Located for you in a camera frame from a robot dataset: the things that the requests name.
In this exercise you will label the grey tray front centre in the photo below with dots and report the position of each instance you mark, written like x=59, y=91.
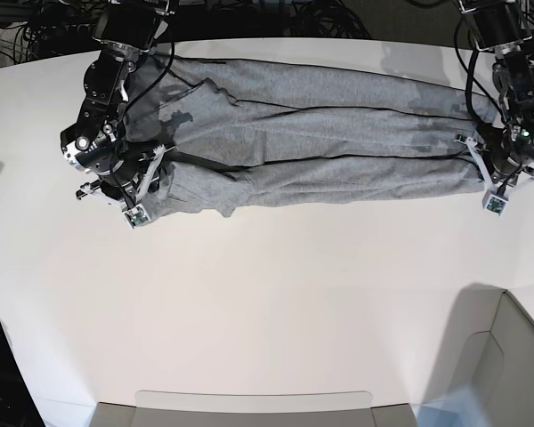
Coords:
x=159, y=408

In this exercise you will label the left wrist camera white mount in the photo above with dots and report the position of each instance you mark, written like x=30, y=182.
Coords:
x=499, y=186

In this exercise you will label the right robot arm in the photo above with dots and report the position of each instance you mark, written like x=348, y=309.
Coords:
x=127, y=31

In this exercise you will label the grey T-shirt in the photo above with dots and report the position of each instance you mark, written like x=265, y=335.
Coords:
x=257, y=133

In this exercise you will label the grey bin right front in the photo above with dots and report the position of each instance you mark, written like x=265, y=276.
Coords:
x=484, y=373

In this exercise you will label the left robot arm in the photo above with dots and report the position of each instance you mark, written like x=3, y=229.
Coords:
x=499, y=27

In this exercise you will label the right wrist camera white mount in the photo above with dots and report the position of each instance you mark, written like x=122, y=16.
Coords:
x=87, y=162

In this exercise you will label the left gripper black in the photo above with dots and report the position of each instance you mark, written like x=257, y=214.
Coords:
x=503, y=155

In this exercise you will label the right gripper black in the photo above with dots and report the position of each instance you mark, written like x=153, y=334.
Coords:
x=129, y=179

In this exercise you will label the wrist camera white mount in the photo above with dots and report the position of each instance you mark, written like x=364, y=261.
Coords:
x=499, y=186
x=87, y=162

